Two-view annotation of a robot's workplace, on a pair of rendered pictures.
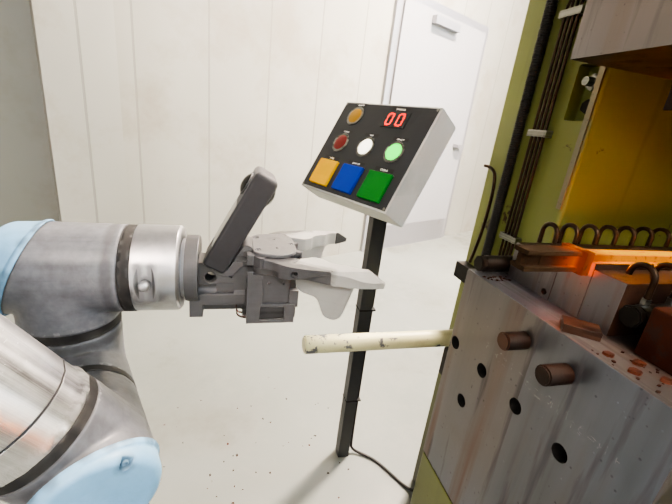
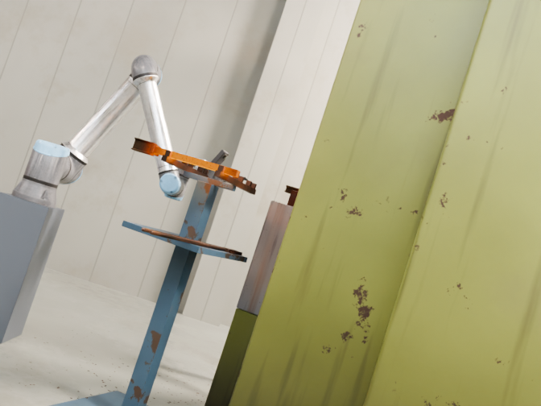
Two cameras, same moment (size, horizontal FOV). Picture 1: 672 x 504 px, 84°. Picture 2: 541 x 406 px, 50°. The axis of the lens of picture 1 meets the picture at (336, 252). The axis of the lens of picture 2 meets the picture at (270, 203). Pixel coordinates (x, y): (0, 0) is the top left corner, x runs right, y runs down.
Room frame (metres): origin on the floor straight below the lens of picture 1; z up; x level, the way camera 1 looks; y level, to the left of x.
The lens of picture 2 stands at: (-1.47, -1.84, 0.77)
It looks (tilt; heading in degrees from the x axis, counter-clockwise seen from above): 3 degrees up; 40
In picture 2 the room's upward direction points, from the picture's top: 18 degrees clockwise
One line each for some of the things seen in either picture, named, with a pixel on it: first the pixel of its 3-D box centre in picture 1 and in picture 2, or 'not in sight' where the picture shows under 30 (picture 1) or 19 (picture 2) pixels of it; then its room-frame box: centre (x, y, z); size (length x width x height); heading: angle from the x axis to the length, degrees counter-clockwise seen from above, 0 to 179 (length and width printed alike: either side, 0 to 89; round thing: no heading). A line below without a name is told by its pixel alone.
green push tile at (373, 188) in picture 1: (375, 187); not in sight; (0.90, -0.08, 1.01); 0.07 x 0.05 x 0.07; 42
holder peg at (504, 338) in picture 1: (513, 340); not in sight; (0.48, -0.28, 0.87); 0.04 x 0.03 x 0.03; 107
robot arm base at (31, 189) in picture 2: not in sight; (37, 190); (-0.15, 0.58, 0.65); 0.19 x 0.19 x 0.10
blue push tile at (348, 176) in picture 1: (348, 179); not in sight; (0.97, -0.01, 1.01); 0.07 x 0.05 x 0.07; 42
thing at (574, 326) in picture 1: (580, 327); not in sight; (0.45, -0.34, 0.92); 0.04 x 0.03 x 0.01; 66
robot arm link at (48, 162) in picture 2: not in sight; (48, 161); (-0.14, 0.59, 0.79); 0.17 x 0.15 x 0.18; 39
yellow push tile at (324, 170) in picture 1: (324, 172); not in sight; (1.05, 0.06, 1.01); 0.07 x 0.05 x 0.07; 42
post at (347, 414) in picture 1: (361, 324); not in sight; (1.05, -0.11, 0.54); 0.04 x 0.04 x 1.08; 17
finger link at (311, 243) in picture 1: (314, 254); not in sight; (0.47, 0.03, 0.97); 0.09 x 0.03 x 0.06; 142
